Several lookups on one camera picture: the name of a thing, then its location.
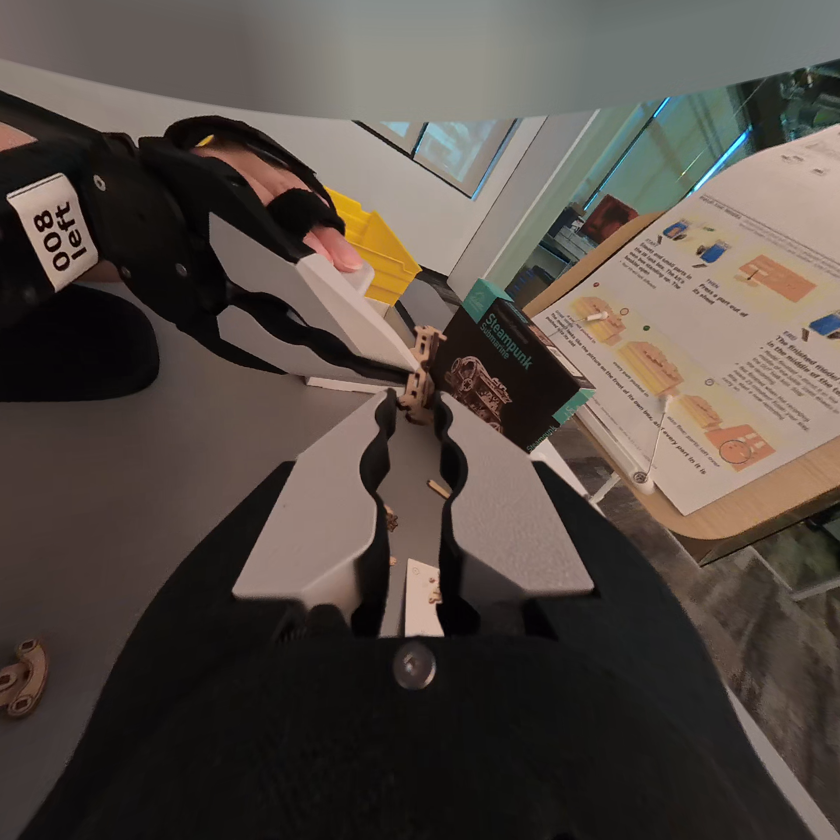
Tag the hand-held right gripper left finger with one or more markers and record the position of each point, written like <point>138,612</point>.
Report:
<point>315,525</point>

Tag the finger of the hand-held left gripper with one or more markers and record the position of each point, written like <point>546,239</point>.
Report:
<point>315,295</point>
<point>262,341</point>

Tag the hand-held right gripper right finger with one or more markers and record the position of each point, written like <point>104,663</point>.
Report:
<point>512,525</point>

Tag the wooden model assembly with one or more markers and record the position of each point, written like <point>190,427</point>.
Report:
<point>420,387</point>

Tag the person's left forearm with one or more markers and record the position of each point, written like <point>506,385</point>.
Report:
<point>13,139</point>

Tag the black model kit box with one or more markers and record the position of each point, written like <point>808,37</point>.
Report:
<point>499,374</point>

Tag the person's left hand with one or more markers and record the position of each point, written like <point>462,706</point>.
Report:
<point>331,253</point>

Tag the yellow plastic bin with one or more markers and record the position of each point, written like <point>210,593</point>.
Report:
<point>380,256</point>

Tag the small wooden gear part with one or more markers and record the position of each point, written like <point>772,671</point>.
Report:
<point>392,520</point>

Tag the thin wooden stick tool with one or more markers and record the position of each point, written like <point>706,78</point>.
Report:
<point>438,489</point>

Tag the assembly instruction booklet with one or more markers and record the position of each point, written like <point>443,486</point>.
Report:
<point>420,610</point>

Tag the white book stand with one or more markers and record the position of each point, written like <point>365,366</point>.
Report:
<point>642,482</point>

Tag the instruction poster on board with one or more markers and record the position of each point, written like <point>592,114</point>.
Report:
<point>754,518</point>

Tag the printed instruction poster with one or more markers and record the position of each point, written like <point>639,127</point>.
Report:
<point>722,328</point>

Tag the half-round wooden part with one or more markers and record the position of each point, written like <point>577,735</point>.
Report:
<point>29,676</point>

